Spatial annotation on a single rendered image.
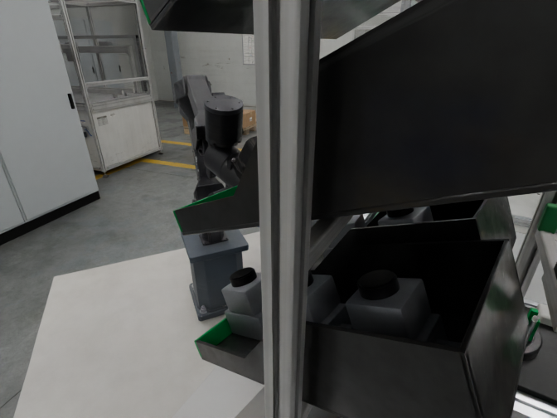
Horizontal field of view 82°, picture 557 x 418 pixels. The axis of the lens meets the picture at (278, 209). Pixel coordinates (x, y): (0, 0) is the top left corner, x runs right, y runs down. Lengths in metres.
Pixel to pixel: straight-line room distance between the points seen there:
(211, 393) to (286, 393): 0.55
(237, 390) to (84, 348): 0.39
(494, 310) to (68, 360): 0.87
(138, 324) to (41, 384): 0.22
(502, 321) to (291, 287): 0.14
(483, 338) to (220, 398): 0.62
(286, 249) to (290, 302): 0.03
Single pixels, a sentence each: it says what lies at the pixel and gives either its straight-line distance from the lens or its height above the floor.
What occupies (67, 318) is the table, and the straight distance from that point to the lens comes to 1.06.
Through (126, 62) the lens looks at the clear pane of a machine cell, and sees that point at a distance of 5.05.
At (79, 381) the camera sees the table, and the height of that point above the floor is 0.86.
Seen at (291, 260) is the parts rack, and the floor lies 1.40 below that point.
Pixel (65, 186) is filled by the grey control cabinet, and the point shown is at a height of 0.29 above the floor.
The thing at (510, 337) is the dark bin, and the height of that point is 1.33.
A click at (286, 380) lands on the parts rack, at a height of 1.32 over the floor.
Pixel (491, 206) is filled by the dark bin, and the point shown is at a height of 1.36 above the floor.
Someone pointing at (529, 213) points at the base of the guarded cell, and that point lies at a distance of 1.76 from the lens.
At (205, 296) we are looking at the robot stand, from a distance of 0.88.
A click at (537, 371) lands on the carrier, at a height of 0.97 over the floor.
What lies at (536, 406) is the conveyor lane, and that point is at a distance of 0.77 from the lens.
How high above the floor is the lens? 1.50
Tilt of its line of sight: 26 degrees down
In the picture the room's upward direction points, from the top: straight up
